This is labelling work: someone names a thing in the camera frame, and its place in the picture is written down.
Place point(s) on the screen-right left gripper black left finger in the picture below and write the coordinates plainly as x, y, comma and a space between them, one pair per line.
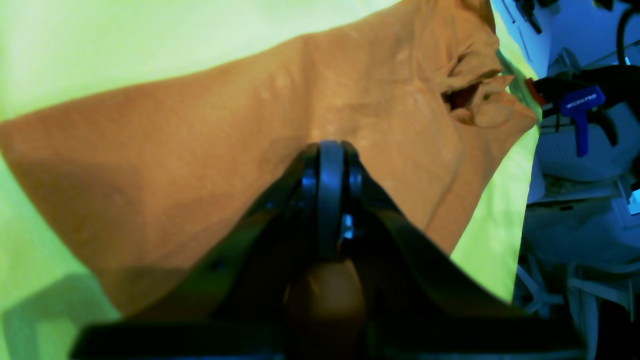
230, 306

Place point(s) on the screen-right left gripper black right finger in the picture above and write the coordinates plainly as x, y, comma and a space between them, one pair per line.
421, 305

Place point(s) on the terracotta orange T-shirt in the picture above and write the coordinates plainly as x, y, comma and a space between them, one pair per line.
137, 182

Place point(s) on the yellow table cloth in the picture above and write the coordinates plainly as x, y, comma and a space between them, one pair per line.
56, 50

